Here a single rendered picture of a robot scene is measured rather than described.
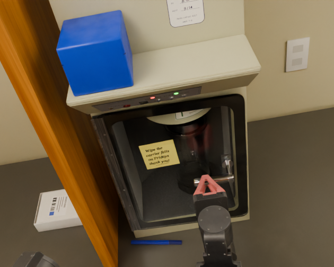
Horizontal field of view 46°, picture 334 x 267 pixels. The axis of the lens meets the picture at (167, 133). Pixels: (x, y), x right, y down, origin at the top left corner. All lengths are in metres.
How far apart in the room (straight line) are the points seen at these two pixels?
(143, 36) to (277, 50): 0.67
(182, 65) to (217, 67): 0.06
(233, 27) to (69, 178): 0.43
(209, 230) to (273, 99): 0.81
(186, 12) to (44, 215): 0.77
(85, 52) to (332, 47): 0.94
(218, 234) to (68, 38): 0.40
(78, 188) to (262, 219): 0.53
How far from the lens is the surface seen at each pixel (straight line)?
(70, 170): 0.81
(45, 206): 1.26
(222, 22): 0.73
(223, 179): 0.88
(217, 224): 0.70
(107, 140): 0.85
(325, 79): 1.45
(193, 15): 0.72
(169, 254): 1.10
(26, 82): 0.68
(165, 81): 0.65
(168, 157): 0.88
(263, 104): 1.43
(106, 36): 0.62
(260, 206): 1.17
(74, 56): 0.62
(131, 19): 0.71
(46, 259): 0.74
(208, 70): 0.66
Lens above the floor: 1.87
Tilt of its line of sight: 41 degrees down
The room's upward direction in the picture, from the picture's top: 12 degrees counter-clockwise
